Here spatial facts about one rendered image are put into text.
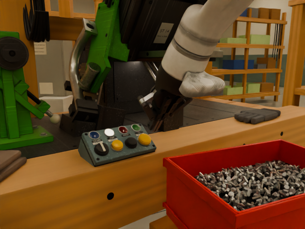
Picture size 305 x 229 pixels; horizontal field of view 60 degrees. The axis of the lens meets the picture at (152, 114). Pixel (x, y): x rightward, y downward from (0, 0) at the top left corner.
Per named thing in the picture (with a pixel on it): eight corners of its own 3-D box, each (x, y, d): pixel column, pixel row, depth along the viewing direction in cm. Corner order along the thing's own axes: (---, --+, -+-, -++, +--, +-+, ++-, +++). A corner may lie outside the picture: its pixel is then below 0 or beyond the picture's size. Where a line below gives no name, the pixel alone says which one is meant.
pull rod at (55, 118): (59, 121, 76) (57, 102, 75) (62, 123, 74) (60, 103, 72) (38, 124, 73) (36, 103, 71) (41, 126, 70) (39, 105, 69)
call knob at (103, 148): (109, 153, 54) (111, 150, 53) (97, 156, 52) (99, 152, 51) (104, 144, 55) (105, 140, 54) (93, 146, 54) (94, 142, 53)
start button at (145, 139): (152, 144, 60) (154, 141, 59) (141, 146, 58) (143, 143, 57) (146, 135, 61) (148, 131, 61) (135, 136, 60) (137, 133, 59)
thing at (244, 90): (279, 101, 690) (288, 8, 642) (203, 109, 582) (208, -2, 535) (262, 98, 737) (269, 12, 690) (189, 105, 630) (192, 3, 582)
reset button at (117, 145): (124, 150, 56) (125, 146, 55) (114, 152, 54) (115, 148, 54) (119, 141, 57) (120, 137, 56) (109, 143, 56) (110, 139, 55)
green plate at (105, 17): (126, 79, 78) (141, 8, 77) (101, 72, 73) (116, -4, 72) (108, 77, 87) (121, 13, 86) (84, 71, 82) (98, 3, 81)
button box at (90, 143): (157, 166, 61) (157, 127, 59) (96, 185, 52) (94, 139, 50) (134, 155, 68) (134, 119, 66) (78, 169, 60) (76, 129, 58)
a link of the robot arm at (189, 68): (184, 99, 41) (203, 67, 37) (150, 57, 47) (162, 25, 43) (223, 94, 46) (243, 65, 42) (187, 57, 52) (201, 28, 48)
